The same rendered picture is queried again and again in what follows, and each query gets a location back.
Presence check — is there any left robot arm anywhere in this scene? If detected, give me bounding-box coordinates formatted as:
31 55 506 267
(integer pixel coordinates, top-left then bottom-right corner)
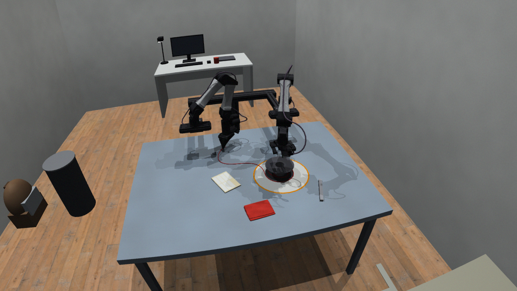
269 74 299 158

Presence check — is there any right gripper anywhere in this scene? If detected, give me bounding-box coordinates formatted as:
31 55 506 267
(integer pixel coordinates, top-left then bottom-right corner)
218 127 235 149

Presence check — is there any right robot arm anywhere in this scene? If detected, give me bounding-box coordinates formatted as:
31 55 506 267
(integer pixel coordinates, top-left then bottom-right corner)
180 72 240 134

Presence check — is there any red cloth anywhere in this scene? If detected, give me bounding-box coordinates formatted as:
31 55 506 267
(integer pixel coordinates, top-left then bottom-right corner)
244 200 275 221

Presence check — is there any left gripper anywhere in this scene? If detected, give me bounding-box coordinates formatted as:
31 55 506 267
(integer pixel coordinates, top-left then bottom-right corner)
269 140 296 154

